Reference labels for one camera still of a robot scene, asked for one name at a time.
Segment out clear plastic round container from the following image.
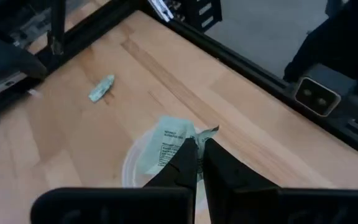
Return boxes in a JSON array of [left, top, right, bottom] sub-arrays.
[[121, 126, 209, 214]]

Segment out black slotted equipment box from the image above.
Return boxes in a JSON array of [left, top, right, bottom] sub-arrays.
[[147, 0, 223, 34]]

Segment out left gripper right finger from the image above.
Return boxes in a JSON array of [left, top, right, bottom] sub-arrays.
[[202, 138, 358, 224]]

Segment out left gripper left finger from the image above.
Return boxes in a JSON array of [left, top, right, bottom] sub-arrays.
[[30, 138, 199, 224]]

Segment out pale green stevia packet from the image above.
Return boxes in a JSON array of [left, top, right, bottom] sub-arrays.
[[136, 114, 220, 175]]

